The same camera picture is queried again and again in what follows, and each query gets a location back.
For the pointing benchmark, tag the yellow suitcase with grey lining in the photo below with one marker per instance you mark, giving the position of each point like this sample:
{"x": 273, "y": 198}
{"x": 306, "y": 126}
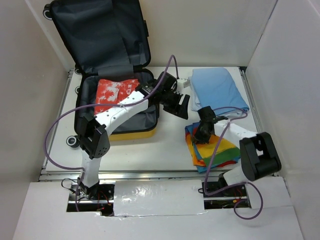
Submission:
{"x": 107, "y": 39}

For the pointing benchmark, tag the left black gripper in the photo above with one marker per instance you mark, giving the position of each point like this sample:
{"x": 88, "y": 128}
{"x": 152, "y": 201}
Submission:
{"x": 181, "y": 111}

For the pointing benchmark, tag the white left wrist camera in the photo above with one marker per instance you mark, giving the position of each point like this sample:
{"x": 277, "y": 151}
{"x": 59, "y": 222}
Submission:
{"x": 183, "y": 83}

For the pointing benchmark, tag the light blue shirt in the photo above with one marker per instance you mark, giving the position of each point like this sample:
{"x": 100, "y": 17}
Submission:
{"x": 215, "y": 87}

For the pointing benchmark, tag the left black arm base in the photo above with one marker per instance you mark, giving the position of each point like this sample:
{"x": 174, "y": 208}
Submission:
{"x": 100, "y": 200}

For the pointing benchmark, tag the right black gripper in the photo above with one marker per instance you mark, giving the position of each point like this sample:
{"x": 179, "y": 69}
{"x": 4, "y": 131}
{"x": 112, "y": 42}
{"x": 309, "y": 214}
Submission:
{"x": 200, "y": 139}

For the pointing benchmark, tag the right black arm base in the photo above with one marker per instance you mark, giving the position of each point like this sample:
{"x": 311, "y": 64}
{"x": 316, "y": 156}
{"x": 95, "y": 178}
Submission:
{"x": 224, "y": 199}

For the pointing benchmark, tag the aluminium front rail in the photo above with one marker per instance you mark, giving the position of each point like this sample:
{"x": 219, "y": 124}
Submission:
{"x": 46, "y": 176}

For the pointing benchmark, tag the red white patterned cloth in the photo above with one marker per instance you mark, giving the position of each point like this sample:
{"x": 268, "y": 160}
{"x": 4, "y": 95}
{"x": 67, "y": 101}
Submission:
{"x": 110, "y": 92}

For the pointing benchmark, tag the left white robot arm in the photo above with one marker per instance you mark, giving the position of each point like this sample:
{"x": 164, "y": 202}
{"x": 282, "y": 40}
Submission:
{"x": 95, "y": 131}

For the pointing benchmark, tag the white foil cover sheet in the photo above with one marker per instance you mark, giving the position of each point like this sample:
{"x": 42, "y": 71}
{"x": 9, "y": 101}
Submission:
{"x": 157, "y": 198}

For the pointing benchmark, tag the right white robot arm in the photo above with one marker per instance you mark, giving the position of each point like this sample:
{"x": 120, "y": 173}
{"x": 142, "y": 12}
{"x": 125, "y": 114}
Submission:
{"x": 225, "y": 129}

